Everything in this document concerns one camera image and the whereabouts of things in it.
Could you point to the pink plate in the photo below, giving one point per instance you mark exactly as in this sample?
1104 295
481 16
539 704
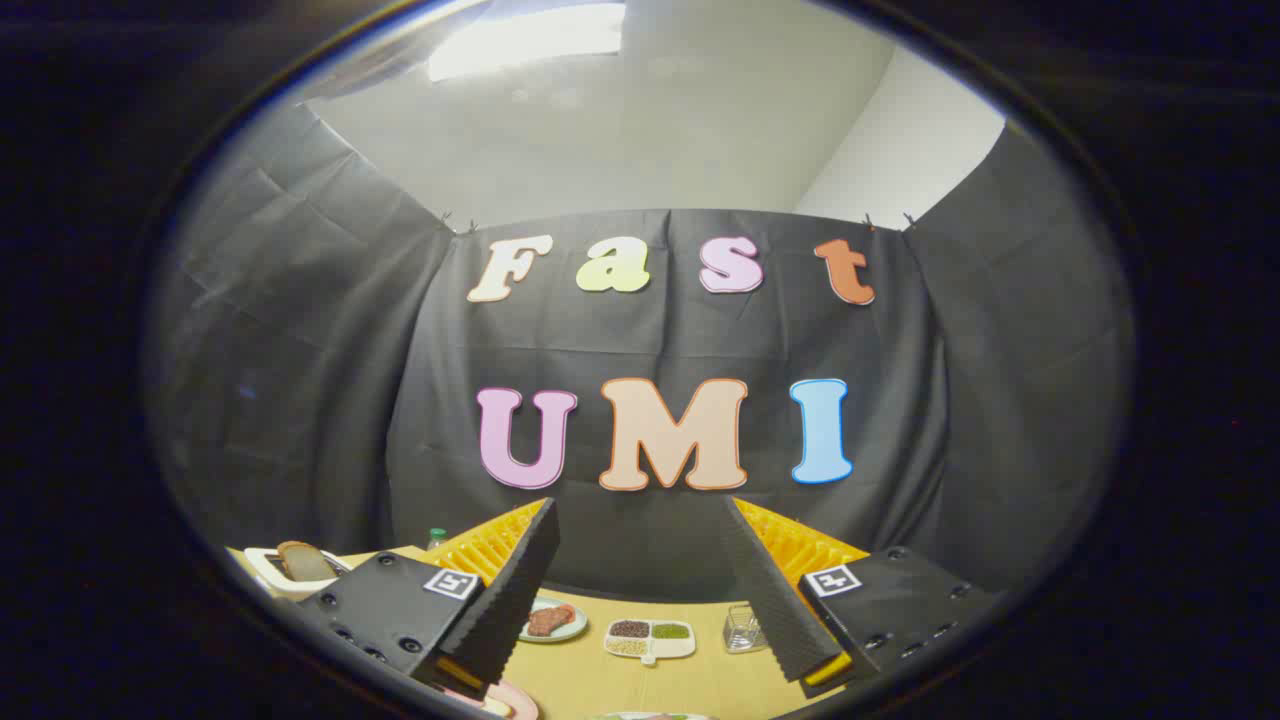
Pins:
522 702

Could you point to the brown meat piece orange edge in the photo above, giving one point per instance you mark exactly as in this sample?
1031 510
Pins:
566 612

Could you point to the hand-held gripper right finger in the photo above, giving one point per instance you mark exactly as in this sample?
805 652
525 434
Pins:
770 600

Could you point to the light blue plate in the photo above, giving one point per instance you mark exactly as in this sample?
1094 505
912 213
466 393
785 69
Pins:
572 632

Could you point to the brown crust bread slice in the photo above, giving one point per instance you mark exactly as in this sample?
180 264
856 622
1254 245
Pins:
305 562

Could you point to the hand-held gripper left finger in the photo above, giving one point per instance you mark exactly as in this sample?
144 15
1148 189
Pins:
505 600

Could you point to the white toaster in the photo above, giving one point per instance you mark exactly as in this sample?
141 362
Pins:
262 572

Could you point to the white divided seasoning dish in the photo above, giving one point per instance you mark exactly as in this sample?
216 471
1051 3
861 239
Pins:
650 642

